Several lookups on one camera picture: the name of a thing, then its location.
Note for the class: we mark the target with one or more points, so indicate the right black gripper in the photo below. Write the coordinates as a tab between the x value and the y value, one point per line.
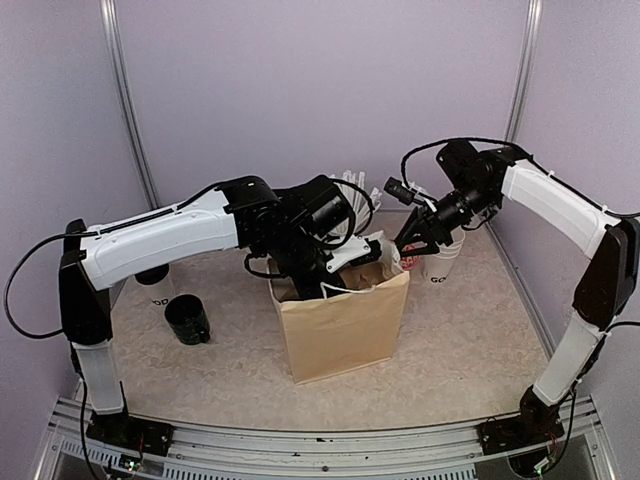
432	228

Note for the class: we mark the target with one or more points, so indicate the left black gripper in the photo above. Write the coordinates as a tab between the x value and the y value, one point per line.
311	293

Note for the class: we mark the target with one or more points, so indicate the brown paper bag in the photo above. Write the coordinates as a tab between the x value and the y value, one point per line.
346	328

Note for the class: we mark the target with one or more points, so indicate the white paper cup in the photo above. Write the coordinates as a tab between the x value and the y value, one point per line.
160	292

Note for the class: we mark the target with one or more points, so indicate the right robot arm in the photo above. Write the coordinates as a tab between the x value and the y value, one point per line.
483	174

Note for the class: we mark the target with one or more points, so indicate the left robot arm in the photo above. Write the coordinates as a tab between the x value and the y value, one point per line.
308	230

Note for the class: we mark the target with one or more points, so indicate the red patterned bowl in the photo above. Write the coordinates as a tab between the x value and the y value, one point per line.
408	259

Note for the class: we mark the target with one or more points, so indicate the stack of white paper cups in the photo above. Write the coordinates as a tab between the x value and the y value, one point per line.
436	267

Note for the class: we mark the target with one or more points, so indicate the bundle of wrapped white straws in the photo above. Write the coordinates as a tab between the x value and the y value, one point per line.
364	204

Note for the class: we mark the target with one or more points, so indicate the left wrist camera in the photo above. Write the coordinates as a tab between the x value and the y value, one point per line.
355	252

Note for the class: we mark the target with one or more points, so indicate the right aluminium post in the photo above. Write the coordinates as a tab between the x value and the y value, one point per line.
525	69

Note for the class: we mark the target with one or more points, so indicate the aluminium post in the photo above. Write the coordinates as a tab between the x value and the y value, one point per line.
110	22
525	69

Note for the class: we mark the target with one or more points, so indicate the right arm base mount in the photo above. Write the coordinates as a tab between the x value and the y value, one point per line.
513	432

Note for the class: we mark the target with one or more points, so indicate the aluminium front rail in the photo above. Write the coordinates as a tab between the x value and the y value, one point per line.
446	451

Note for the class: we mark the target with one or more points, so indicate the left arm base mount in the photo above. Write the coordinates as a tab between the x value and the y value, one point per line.
131	433

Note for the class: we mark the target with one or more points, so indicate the left aluminium post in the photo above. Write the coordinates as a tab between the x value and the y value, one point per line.
110	22

